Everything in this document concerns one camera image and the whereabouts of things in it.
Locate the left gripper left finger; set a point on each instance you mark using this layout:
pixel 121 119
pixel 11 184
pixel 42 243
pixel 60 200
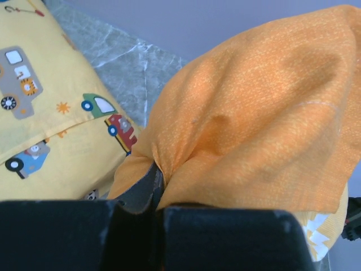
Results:
pixel 114 234

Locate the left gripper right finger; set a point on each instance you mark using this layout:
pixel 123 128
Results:
pixel 233 239

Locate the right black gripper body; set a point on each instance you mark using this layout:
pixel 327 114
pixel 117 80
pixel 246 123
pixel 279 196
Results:
pixel 352 226

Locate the orange Mickey Mouse pillowcase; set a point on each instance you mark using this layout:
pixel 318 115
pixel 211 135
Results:
pixel 269 119

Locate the yellow vehicle print pillow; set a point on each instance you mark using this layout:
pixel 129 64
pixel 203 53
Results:
pixel 63 134

